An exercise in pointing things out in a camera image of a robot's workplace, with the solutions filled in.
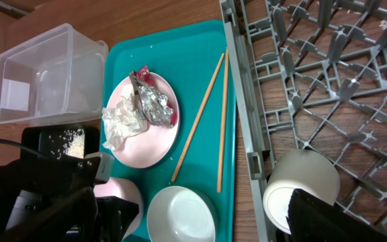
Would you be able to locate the white cup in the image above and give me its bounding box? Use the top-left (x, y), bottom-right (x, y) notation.
top-left (262, 149), bottom-right (340, 234)

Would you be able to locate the red foil wrapper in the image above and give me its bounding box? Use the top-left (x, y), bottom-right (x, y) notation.
top-left (129, 66), bottom-right (175, 128)

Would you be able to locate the small pink bowl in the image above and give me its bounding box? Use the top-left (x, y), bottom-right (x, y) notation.
top-left (93, 177), bottom-right (144, 239)

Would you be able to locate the grey dishwasher rack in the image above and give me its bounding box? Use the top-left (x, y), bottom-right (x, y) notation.
top-left (220, 0), bottom-right (387, 241)

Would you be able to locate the large pink plate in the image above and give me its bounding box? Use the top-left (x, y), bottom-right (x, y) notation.
top-left (112, 72), bottom-right (181, 169)

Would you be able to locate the pile of rice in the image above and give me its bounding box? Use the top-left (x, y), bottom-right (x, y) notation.
top-left (46, 128), bottom-right (85, 159)

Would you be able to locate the clear plastic bin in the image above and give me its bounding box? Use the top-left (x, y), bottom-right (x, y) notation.
top-left (0, 24), bottom-right (108, 126)

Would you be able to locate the wooden chopstick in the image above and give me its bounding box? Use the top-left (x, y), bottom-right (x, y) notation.
top-left (217, 49), bottom-right (229, 193)
top-left (171, 53), bottom-right (226, 182)

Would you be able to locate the white napkin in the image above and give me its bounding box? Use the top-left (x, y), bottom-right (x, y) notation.
top-left (102, 93), bottom-right (148, 151)

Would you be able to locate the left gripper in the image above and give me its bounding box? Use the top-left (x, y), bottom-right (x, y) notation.
top-left (0, 152), bottom-right (139, 241)

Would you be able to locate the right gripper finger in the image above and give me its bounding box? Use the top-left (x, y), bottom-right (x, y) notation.
top-left (286, 188), bottom-right (387, 242)

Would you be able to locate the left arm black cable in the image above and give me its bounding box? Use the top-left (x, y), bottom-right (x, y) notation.
top-left (0, 136), bottom-right (48, 159)

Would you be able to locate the teal plastic tray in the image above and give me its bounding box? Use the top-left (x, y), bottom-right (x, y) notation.
top-left (103, 20), bottom-right (237, 241)

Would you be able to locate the grey white bowl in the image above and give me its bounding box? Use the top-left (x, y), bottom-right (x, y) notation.
top-left (146, 186), bottom-right (217, 242)

